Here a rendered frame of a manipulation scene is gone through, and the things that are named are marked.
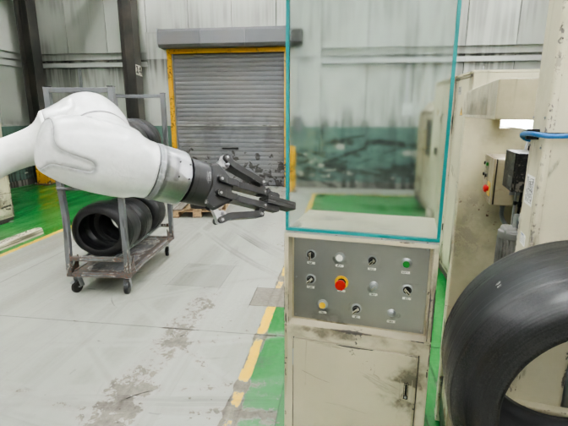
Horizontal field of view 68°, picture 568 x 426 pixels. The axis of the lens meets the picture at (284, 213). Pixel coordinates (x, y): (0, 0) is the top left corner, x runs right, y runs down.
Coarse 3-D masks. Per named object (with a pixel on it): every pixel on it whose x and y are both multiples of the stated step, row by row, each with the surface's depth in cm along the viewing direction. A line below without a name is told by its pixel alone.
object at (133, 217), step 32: (128, 96) 480; (160, 96) 477; (64, 192) 384; (64, 224) 389; (96, 224) 436; (128, 224) 395; (160, 224) 496; (96, 256) 396; (128, 256) 392; (128, 288) 402
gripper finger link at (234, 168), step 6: (222, 156) 75; (228, 156) 74; (228, 162) 74; (234, 162) 75; (228, 168) 76; (234, 168) 75; (240, 168) 76; (246, 168) 77; (234, 174) 77; (240, 174) 77; (246, 174) 77; (252, 174) 77; (246, 180) 79; (252, 180) 78; (258, 180) 78; (264, 180) 79
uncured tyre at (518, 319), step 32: (512, 256) 90; (544, 256) 83; (480, 288) 89; (512, 288) 79; (544, 288) 74; (448, 320) 97; (480, 320) 80; (512, 320) 75; (544, 320) 72; (448, 352) 88; (480, 352) 77; (512, 352) 74; (448, 384) 85; (480, 384) 77; (480, 416) 78; (512, 416) 103; (544, 416) 103
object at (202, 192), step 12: (204, 168) 68; (216, 168) 73; (192, 180) 67; (204, 180) 68; (216, 180) 72; (192, 192) 67; (204, 192) 68; (192, 204) 70; (204, 204) 70; (216, 204) 72
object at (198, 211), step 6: (180, 204) 735; (186, 204) 734; (228, 204) 792; (174, 210) 694; (180, 210) 694; (186, 210) 694; (192, 210) 694; (198, 210) 694; (204, 210) 694; (174, 216) 697; (198, 216) 697
